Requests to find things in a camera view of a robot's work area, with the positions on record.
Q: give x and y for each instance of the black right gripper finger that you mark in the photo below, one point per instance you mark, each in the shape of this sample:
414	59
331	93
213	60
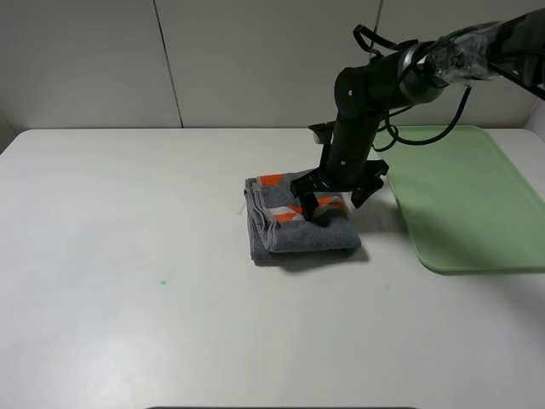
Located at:
368	187
309	203

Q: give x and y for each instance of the green plastic tray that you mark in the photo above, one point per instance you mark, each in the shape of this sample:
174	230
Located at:
465	205

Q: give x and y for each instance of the grey towel with orange pattern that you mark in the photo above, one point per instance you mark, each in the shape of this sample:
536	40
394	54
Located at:
277	230

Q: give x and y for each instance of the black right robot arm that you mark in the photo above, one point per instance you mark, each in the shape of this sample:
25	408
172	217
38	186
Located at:
404	75

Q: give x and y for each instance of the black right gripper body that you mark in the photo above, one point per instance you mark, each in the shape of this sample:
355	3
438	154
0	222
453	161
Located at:
344	163

